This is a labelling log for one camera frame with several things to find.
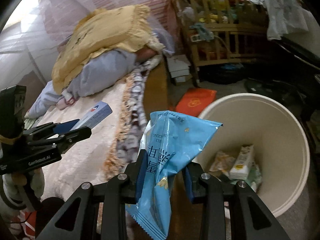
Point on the brown white patterned blanket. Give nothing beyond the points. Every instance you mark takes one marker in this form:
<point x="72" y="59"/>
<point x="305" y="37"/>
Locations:
<point x="135" y="97"/>

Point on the white drink carton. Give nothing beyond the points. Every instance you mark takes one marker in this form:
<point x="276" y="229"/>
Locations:
<point x="241" y="160"/>

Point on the white cardboard box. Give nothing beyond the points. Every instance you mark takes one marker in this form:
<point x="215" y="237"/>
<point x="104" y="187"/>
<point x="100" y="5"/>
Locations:
<point x="177" y="62"/>
<point x="180" y="76"/>

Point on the pink white small object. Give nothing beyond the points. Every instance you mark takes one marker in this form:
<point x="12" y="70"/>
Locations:
<point x="67" y="101"/>

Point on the blue snack bag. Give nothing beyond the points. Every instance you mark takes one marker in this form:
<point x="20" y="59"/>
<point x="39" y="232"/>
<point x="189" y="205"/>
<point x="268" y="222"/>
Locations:
<point x="170" y="145"/>

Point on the black bag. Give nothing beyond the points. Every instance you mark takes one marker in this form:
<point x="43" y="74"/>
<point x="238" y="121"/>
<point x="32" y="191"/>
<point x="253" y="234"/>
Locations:
<point x="225" y="75"/>

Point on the dark furniture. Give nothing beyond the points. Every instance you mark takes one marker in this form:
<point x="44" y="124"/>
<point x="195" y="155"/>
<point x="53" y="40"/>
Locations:
<point x="300" y="55"/>

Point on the small blue white box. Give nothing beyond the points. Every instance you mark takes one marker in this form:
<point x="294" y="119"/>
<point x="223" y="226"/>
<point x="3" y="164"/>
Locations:
<point x="96" y="113"/>

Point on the green white packet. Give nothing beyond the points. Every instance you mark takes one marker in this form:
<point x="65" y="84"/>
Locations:
<point x="256" y="177"/>

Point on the wooden crib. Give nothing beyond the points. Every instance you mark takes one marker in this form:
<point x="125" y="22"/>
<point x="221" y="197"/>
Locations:
<point x="225" y="27"/>

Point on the cream plastic bin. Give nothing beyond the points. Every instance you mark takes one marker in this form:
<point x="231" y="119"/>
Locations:
<point x="275" y="130"/>

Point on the white plastic bag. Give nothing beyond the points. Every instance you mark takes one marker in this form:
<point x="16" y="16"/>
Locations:
<point x="280" y="10"/>

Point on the wooden bed frame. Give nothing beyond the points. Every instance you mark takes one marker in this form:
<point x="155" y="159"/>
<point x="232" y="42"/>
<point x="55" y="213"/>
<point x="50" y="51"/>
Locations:
<point x="160" y="90"/>

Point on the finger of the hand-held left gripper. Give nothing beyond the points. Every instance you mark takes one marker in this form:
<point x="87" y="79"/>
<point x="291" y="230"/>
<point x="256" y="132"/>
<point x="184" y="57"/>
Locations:
<point x="63" y="127"/>
<point x="75" y="134"/>

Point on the red cloth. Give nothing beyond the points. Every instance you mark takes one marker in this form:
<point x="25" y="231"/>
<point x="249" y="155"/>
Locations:
<point x="25" y="220"/>

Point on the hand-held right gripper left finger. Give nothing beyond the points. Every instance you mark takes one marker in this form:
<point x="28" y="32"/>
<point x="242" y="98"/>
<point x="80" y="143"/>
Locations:
<point x="140" y="172"/>

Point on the red-orange flat packet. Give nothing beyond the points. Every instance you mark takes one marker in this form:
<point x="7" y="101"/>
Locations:
<point x="197" y="100"/>

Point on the yellow fringed blanket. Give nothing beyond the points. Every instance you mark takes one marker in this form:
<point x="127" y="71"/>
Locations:
<point x="105" y="37"/>

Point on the yellow crumpled wrapper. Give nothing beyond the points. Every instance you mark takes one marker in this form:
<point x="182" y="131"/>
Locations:
<point x="222" y="160"/>

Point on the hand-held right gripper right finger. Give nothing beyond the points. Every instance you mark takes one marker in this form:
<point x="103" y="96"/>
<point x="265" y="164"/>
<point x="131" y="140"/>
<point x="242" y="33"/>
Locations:
<point x="190" y="187"/>

